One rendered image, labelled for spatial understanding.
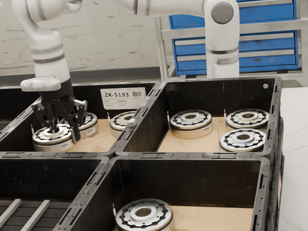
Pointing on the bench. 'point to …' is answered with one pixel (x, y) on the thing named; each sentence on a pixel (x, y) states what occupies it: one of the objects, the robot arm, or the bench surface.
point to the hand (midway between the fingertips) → (66, 135)
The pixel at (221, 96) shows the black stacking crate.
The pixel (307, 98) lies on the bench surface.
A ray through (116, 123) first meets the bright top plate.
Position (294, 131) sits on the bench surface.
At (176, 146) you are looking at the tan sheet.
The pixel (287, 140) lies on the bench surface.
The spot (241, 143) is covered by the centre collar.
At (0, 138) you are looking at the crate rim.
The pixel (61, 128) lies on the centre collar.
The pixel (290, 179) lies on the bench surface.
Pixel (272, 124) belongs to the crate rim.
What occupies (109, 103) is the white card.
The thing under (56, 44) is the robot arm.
